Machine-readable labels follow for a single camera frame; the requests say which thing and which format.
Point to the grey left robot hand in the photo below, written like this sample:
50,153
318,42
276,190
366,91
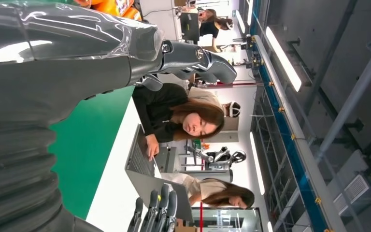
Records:
44,80

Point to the brown cardboard box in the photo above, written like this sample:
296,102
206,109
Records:
185,228

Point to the person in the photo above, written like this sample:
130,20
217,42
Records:
204,189
204,96
209,28
160,109

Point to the grey laptop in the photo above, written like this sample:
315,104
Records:
139,157

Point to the white black humanoid robot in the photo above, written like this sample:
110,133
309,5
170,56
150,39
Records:
220,158

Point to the green table mat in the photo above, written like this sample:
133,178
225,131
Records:
86,153

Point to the white light strip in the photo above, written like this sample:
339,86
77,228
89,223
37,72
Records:
283,59
240,21
256,163
250,11

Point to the blue steel beam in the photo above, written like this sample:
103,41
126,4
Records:
287,142

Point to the black monitor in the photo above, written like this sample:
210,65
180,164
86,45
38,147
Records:
190,27

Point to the white ceiling air vent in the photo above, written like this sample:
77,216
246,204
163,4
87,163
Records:
352,193

